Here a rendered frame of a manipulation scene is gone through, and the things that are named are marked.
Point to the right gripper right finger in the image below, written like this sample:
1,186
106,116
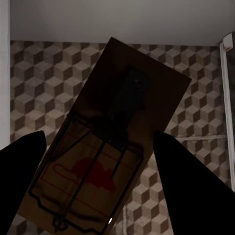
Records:
198,202

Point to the mousetrap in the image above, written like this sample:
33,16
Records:
92,166

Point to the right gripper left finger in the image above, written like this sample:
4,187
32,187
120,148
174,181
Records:
18,164

